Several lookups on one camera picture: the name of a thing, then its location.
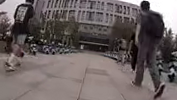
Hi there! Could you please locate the grey paved plaza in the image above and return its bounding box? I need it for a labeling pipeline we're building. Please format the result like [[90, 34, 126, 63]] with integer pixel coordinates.
[[0, 37, 177, 100]]

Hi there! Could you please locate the large curved grey building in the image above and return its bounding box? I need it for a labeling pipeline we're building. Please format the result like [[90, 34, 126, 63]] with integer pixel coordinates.
[[26, 0, 143, 58]]

